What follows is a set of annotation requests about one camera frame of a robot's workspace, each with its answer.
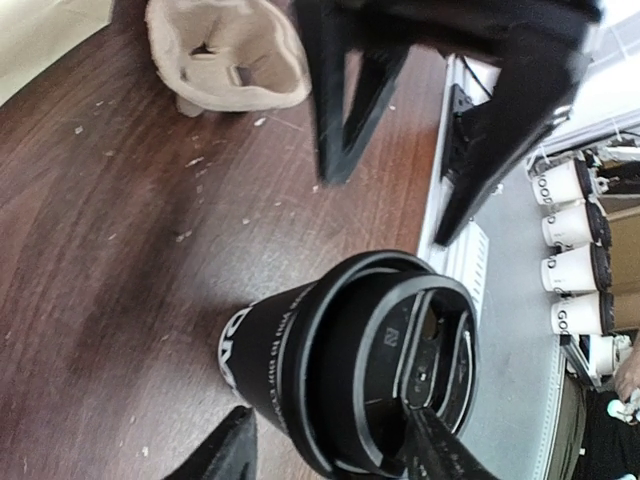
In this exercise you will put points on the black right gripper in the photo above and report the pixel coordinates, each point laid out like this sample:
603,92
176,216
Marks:
357,49

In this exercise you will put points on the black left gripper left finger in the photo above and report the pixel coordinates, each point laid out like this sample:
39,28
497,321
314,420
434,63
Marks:
229,453

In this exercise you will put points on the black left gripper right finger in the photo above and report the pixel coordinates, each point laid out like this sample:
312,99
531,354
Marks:
433,452

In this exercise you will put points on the single black paper cup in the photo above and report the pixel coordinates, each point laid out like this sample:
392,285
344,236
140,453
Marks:
251,350

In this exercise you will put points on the black plastic cup lid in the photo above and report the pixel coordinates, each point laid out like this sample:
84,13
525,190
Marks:
381,348

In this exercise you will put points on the brown pulp cup carrier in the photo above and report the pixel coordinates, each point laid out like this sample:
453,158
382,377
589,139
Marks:
227,56

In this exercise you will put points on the row of white cups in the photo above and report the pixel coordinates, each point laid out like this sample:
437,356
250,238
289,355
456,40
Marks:
578,271

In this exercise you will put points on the cream paper bag with handles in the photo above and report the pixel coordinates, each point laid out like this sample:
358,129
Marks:
37,33

